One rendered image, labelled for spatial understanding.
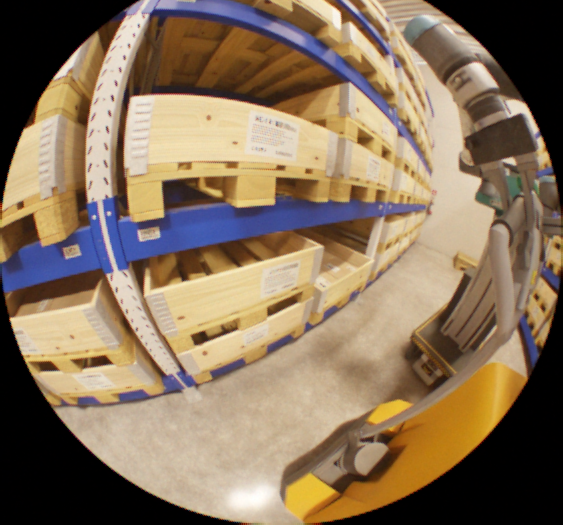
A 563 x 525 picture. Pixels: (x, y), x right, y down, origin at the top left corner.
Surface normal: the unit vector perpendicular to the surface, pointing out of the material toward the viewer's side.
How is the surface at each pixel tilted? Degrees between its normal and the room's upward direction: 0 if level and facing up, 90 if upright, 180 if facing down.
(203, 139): 90
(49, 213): 90
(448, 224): 90
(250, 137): 90
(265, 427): 0
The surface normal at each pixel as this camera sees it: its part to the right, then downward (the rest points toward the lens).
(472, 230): -0.79, 0.18
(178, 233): 0.61, 0.36
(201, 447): 0.08, -0.92
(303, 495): -0.15, -0.98
